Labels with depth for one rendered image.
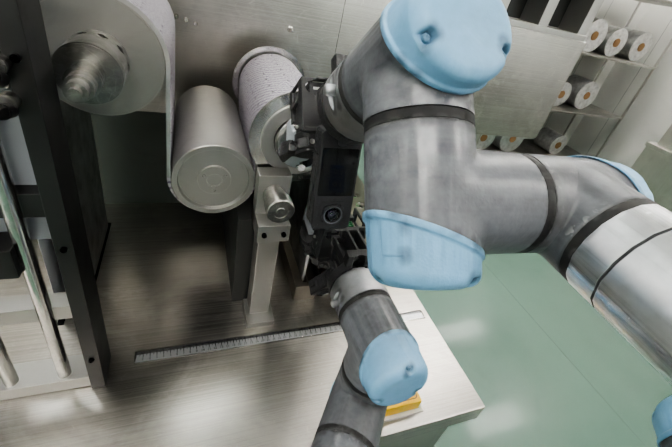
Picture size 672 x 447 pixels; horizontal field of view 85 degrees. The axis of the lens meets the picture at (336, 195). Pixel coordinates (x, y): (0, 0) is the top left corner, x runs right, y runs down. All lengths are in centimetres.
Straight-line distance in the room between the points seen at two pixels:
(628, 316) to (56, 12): 56
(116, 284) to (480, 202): 70
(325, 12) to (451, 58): 66
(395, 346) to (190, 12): 69
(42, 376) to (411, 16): 65
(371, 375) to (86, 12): 50
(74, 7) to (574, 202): 51
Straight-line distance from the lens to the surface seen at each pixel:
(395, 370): 43
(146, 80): 53
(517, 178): 26
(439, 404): 73
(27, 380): 70
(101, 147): 94
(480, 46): 24
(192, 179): 58
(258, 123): 54
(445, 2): 23
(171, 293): 78
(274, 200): 51
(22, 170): 48
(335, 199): 39
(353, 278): 49
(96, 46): 46
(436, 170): 22
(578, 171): 31
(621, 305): 27
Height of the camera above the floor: 148
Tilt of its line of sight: 32 degrees down
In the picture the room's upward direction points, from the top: 14 degrees clockwise
